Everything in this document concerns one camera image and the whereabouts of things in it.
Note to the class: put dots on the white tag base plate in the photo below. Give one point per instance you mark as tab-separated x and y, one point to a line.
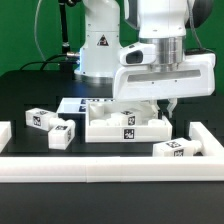
77	105

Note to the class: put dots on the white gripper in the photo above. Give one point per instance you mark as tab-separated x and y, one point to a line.
152	72

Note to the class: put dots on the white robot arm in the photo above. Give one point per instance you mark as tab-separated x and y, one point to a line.
161	22

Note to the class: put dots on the white square tabletop tray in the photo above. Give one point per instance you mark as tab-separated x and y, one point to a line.
149	126

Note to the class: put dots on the white U-shaped fence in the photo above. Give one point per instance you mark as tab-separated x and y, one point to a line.
208	167

